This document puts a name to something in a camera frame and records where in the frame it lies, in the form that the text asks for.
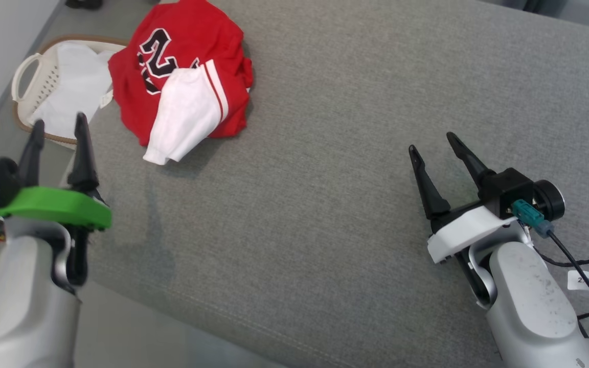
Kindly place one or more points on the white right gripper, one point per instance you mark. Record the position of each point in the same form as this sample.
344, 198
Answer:
463, 232

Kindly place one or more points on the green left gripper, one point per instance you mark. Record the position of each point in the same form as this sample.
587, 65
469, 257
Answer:
54, 204

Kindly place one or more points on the white garment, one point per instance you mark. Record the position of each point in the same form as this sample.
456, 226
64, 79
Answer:
74, 87

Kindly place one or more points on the white laundry basket brown rim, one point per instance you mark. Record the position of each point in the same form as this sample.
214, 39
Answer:
23, 110

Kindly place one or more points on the grey fabric sofa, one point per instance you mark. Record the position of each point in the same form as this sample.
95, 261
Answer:
325, 153

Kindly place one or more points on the black caster wheel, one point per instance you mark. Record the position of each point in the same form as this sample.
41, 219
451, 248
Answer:
84, 3

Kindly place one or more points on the red jersey with number print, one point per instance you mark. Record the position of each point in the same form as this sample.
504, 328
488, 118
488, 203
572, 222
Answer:
187, 41

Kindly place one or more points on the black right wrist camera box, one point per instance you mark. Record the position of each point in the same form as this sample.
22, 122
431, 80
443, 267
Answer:
506, 189

